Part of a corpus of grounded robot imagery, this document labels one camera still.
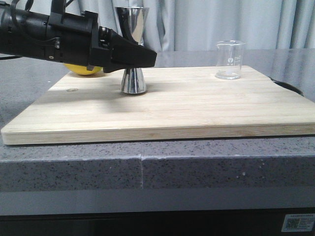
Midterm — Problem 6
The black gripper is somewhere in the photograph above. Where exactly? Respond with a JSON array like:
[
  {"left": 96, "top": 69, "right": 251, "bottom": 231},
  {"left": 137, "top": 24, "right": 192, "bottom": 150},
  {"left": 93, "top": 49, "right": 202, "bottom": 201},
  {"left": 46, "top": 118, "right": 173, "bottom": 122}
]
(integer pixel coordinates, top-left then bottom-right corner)
[{"left": 44, "top": 11, "right": 157, "bottom": 73}]

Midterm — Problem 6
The steel double jigger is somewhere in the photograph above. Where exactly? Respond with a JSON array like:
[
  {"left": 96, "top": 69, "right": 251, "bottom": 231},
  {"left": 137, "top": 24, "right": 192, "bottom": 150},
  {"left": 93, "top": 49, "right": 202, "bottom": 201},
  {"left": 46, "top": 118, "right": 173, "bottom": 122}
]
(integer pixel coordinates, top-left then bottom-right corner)
[{"left": 115, "top": 6, "right": 150, "bottom": 94}]

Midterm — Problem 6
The small glass beaker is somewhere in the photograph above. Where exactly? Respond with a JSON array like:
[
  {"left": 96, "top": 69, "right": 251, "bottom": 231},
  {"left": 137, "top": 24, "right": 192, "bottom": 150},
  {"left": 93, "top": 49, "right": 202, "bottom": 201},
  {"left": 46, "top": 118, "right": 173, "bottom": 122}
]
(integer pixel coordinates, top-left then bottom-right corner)
[{"left": 215, "top": 40, "right": 245, "bottom": 80}]

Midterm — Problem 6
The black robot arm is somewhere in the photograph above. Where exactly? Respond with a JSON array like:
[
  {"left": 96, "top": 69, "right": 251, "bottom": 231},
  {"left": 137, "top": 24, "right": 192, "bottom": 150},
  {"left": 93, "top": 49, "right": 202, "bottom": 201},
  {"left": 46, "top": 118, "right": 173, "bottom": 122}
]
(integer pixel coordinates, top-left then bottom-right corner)
[{"left": 0, "top": 0, "right": 157, "bottom": 73}]

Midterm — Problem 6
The yellow lemon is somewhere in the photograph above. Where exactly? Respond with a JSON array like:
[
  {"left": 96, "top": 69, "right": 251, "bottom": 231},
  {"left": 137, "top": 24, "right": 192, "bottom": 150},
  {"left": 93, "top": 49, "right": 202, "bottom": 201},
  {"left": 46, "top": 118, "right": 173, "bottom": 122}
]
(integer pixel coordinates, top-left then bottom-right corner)
[{"left": 64, "top": 63, "right": 102, "bottom": 76}]

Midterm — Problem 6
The grey curtain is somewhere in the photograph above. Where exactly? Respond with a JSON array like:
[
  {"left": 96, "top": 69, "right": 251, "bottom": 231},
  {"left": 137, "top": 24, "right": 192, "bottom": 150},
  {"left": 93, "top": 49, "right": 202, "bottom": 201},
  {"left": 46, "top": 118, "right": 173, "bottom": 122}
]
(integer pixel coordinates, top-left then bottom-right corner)
[{"left": 0, "top": 0, "right": 315, "bottom": 52}]

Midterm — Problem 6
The wooden cutting board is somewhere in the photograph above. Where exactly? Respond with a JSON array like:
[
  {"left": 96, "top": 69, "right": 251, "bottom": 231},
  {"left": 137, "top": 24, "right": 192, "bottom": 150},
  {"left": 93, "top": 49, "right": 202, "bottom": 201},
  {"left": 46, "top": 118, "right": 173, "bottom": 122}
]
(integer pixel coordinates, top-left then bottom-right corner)
[{"left": 1, "top": 66, "right": 315, "bottom": 145}]

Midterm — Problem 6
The white QR code label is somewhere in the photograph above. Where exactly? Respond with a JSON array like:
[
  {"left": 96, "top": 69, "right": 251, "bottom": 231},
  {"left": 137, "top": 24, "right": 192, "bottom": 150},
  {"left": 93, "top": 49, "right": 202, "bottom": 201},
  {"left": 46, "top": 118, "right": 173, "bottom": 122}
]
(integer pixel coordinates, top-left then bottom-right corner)
[{"left": 281, "top": 213, "right": 315, "bottom": 233}]

